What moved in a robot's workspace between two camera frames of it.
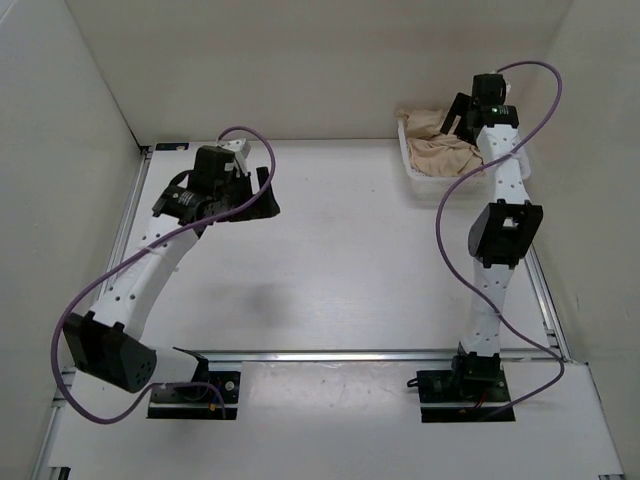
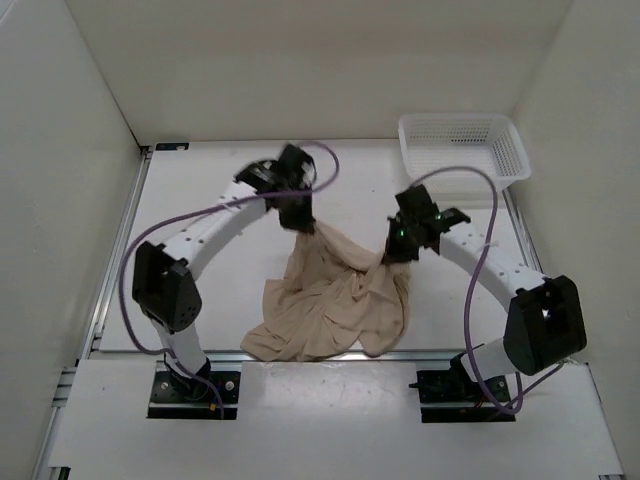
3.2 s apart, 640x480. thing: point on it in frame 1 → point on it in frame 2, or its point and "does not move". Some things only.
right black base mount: x=461 y=394 does not move
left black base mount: x=197 y=402 does not move
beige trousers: x=431 y=153 → x=332 y=298
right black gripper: x=461 y=104 → x=392 y=252
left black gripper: x=264 y=207 → x=300 y=223
